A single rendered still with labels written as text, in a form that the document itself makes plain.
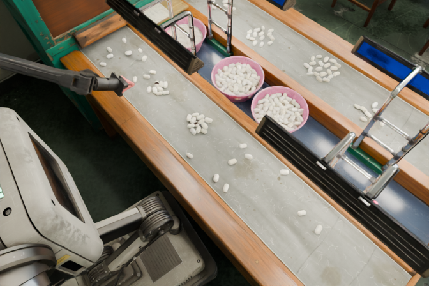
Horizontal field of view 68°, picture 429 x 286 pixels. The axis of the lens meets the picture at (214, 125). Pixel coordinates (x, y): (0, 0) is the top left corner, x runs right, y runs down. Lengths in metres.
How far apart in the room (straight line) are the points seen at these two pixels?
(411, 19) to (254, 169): 2.59
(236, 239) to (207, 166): 0.33
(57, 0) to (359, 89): 1.52
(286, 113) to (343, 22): 1.89
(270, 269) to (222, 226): 0.22
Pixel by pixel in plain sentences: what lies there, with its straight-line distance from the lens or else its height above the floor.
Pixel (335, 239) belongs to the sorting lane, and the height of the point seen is 0.74.
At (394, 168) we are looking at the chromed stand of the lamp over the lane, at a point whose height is 1.12.
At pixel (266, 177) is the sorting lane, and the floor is 0.74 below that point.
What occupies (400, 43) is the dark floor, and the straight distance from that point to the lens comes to 3.30.
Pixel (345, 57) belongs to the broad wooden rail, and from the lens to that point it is 1.82.
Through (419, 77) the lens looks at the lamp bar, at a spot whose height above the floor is 1.09.
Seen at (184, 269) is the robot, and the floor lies 0.47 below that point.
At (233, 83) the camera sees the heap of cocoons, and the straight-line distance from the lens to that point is 1.62.
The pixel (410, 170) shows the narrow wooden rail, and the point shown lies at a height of 0.76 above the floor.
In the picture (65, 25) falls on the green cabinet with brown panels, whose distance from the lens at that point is 1.85.
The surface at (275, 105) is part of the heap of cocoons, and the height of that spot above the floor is 0.73.
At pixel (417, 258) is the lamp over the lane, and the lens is 1.05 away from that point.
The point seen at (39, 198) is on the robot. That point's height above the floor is 1.44.
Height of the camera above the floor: 1.98
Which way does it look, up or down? 57 degrees down
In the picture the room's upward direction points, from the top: 2 degrees counter-clockwise
